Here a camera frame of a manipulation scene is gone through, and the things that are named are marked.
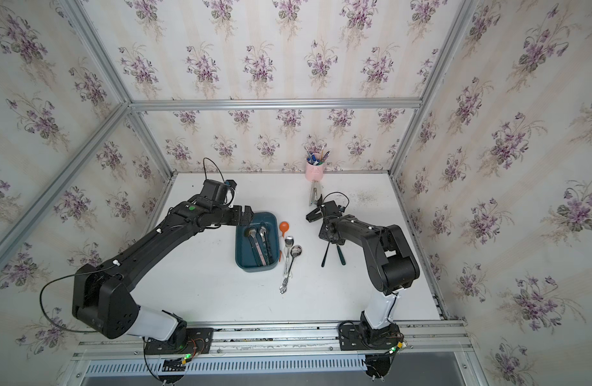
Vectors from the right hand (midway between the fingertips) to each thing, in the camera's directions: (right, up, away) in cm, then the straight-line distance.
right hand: (332, 236), depth 98 cm
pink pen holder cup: (-7, +28, +16) cm, 33 cm away
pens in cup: (-7, +34, +13) cm, 37 cm away
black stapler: (-8, +8, +4) cm, 12 cm away
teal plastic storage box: (-34, -7, -8) cm, 36 cm away
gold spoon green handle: (-4, -6, -6) cm, 9 cm away
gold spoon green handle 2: (+2, -7, -7) cm, 10 cm away
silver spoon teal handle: (-29, +2, -1) cm, 29 cm away
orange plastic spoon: (-20, +4, 0) cm, 21 cm away
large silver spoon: (-15, -5, -5) cm, 17 cm away
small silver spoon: (-18, -2, -3) cm, 18 cm away
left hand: (-32, +10, -15) cm, 37 cm away
